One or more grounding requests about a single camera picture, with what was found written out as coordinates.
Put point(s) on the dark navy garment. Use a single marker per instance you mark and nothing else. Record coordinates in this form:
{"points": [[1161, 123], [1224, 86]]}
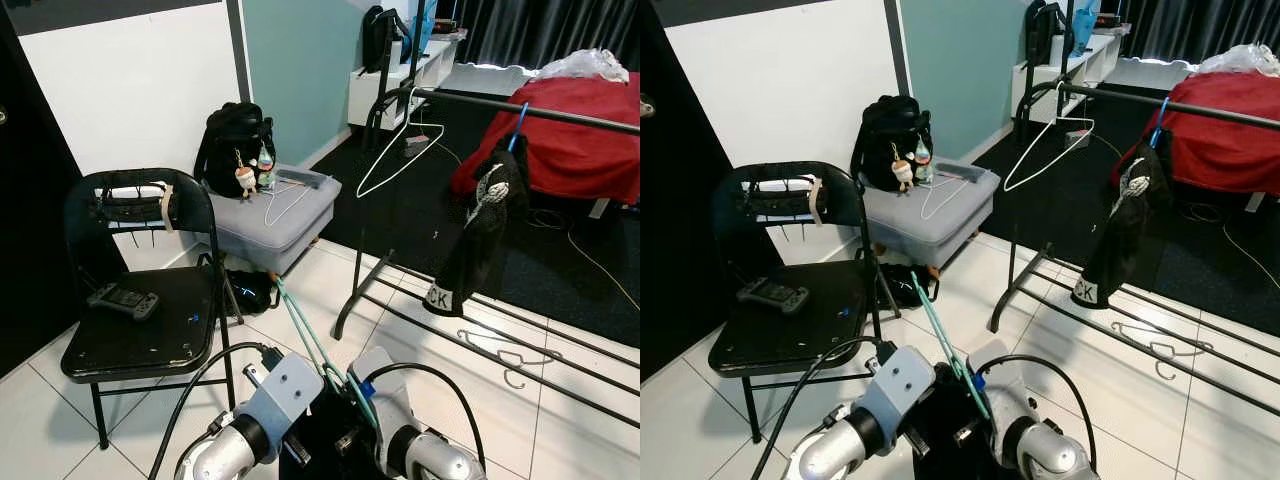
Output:
{"points": [[950, 462], [330, 460]]}

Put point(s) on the teal plastic hanger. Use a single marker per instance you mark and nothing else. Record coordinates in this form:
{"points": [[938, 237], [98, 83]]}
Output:
{"points": [[942, 330], [308, 330]]}

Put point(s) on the black white printed garment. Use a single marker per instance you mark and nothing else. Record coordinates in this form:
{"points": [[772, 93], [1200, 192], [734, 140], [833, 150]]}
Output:
{"points": [[1130, 240], [490, 250]]}

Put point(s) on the blue plastic hanger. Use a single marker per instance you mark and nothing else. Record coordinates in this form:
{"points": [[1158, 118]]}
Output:
{"points": [[1158, 125], [517, 130]]}

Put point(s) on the black bag with orange accents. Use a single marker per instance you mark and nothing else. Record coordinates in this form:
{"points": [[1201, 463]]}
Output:
{"points": [[250, 292], [910, 285]]}

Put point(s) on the black folding chair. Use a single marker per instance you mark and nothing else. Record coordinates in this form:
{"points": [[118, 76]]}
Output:
{"points": [[790, 340], [140, 340]]}

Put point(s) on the grey handheld game console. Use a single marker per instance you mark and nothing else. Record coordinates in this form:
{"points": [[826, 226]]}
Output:
{"points": [[775, 295], [125, 300]]}

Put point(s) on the grey ottoman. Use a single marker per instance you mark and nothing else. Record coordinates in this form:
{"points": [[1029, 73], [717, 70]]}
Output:
{"points": [[950, 228], [290, 230]]}

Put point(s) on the grey remote control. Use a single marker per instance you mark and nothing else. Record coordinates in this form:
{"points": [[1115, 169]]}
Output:
{"points": [[962, 172], [302, 176]]}

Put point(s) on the grey power adapter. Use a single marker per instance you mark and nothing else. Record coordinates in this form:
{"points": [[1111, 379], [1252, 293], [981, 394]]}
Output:
{"points": [[1078, 138], [416, 146]]}

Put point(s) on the black backpack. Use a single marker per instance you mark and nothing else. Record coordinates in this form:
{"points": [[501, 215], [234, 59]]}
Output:
{"points": [[230, 140], [885, 135]]}

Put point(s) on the white shelf unit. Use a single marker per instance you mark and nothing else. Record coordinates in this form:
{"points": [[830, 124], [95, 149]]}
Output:
{"points": [[385, 90], [1045, 85]]}

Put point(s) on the red cloth cover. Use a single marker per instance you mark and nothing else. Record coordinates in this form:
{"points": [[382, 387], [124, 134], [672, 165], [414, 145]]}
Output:
{"points": [[1220, 140], [580, 150]]}

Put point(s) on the white low ledge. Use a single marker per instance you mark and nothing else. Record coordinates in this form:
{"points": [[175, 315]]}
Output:
{"points": [[480, 80], [1150, 72]]}

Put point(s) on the black metal clothes rack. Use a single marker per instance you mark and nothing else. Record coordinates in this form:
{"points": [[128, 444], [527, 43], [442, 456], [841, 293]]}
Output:
{"points": [[560, 115], [1200, 108]]}

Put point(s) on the light blue bag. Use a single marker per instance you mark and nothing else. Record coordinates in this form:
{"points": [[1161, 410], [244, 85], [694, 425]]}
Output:
{"points": [[425, 25], [1085, 25]]}

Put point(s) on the white plastic bag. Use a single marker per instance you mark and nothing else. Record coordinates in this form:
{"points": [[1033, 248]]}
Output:
{"points": [[585, 65], [1240, 60]]}

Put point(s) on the dark curtain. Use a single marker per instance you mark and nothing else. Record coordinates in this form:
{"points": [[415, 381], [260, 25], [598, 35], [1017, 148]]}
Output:
{"points": [[540, 30], [1190, 25]]}

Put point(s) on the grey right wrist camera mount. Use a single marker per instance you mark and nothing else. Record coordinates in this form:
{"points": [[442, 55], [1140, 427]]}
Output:
{"points": [[1005, 385], [390, 400]]}

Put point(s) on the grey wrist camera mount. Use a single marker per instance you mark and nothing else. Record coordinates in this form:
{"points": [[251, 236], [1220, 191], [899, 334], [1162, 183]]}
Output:
{"points": [[285, 390], [1005, 385], [390, 400], [900, 385]]}

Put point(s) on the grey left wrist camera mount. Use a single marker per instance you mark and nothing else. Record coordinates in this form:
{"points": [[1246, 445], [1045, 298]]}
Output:
{"points": [[285, 390], [900, 385]]}

